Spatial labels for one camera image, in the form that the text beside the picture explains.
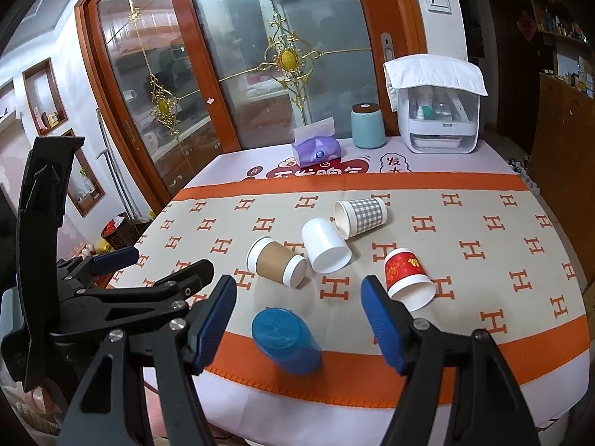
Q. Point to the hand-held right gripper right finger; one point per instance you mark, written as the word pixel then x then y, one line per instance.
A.
pixel 382 325

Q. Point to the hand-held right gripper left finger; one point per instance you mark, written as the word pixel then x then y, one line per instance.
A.
pixel 213 323

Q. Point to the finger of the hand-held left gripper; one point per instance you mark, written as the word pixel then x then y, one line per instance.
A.
pixel 114 260
pixel 186 278

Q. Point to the blue plastic cup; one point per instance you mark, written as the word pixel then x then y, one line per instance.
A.
pixel 286 339

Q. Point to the red patterned paper cup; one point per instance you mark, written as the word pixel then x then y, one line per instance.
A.
pixel 406 274

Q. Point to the brown paper cup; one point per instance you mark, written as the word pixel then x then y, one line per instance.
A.
pixel 274 267

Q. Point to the plain white paper cup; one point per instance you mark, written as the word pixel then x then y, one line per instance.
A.
pixel 325 248

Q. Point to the grey checkered paper cup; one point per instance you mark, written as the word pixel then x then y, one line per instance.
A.
pixel 365 213

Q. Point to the dark woven waste basket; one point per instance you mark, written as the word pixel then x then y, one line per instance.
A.
pixel 122 234

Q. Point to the metal pole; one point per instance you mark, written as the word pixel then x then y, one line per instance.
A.
pixel 114 172

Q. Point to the orange patterned blanket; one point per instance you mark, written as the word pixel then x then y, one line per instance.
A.
pixel 465 260

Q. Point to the glass door with gold ornament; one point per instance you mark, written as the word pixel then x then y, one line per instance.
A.
pixel 320 32
pixel 139 102

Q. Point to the purple tissue pack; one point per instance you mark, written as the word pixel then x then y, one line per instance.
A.
pixel 318 151

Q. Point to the teal canister with brown lid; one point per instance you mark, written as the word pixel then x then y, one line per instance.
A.
pixel 368 128

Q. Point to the white storage box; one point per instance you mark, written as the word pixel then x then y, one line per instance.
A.
pixel 441 123

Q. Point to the wooden cabinet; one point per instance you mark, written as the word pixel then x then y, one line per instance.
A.
pixel 562 158

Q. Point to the white folded cloth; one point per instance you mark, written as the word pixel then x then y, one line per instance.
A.
pixel 432 72

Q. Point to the wooden wall niche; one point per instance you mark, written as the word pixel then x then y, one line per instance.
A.
pixel 86 176
pixel 44 97

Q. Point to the white light switch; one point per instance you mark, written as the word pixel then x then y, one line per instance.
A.
pixel 438 1

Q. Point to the red wall decoration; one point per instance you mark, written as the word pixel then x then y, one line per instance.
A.
pixel 527 25

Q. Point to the wall shelf with bottles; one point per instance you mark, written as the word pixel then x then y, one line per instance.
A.
pixel 562 23

